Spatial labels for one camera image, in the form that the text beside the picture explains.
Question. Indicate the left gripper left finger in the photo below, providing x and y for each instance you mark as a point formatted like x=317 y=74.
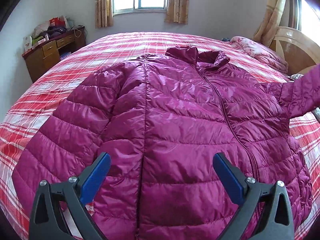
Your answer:
x=47 y=220

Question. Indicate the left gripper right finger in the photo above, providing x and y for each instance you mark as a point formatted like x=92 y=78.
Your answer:
x=276 y=221

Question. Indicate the magenta puffer down jacket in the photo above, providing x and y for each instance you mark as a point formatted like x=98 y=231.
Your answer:
x=162 y=118

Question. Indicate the pile of clothes on desk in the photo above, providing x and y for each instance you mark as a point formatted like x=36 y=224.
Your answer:
x=45 y=28

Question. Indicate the red plaid bed sheet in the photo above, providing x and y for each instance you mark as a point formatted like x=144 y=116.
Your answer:
x=39 y=102

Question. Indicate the striped pillow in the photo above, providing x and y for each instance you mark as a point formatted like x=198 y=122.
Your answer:
x=294 y=77

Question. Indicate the brown wooden desk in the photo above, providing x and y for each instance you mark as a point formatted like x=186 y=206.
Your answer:
x=46 y=55

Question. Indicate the pink floral folded quilt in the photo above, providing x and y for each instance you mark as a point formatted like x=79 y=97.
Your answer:
x=261 y=53

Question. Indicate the cream wooden headboard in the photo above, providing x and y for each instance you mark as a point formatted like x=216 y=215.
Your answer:
x=299 y=51

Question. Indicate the white packet on desk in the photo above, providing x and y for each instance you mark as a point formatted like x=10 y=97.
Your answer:
x=27 y=41

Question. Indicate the red bag on desk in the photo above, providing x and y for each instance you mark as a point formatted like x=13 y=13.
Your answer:
x=58 y=21

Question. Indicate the side window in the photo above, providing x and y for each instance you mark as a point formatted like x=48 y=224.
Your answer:
x=303 y=18

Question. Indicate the left beige window curtain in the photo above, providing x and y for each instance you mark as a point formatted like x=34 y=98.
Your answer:
x=103 y=13

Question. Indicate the beige side window curtain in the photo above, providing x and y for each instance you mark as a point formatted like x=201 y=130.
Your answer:
x=269 y=26

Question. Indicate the right beige window curtain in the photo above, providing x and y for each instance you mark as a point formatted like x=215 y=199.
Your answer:
x=177 y=11

